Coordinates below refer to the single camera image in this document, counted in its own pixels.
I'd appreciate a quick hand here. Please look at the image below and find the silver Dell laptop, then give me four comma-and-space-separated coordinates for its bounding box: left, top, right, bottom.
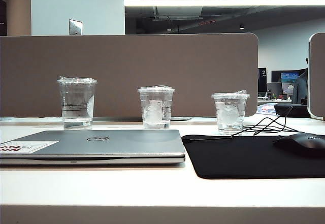
0, 129, 186, 166

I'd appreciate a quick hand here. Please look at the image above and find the wide brown desk partition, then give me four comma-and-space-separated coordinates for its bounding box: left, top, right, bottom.
0, 33, 259, 119

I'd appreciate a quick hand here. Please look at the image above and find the grey office chair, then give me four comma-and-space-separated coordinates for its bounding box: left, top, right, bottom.
291, 68, 309, 105

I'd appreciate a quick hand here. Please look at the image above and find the black oval pouch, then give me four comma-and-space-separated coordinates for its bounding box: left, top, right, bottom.
273, 103, 309, 118

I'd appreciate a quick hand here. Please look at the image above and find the thin black mouse cable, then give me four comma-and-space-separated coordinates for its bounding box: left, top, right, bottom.
232, 106, 295, 137

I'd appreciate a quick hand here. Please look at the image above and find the metal wall plate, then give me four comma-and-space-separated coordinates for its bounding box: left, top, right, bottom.
69, 19, 83, 36

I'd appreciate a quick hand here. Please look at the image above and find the white red laptop sticker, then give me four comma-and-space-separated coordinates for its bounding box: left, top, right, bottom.
0, 140, 61, 155

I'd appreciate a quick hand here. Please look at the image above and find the black computer mouse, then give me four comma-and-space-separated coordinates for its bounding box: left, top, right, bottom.
273, 132, 325, 156

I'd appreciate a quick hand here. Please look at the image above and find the brown white-edged desk partition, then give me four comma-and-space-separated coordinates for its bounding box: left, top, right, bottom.
307, 33, 325, 121

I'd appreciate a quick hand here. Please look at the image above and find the small clear plastic cup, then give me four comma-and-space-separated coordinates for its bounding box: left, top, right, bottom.
211, 89, 251, 136

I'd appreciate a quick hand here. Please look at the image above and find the background computer monitor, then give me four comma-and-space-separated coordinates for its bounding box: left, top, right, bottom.
271, 70, 304, 94

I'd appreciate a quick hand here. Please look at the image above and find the clear plastic cup with logo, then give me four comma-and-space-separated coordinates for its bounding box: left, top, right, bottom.
137, 85, 176, 130

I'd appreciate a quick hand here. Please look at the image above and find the black sign with number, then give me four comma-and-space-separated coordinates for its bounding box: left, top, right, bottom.
258, 68, 268, 92

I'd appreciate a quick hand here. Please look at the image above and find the black mouse pad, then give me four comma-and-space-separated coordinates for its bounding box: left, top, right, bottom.
181, 134, 325, 180

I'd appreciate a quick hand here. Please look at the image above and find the white ceiling light strip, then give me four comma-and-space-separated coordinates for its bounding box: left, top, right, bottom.
124, 0, 325, 7

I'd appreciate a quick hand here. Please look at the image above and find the tall clear plastic cup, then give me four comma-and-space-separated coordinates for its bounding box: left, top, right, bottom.
57, 76, 99, 130

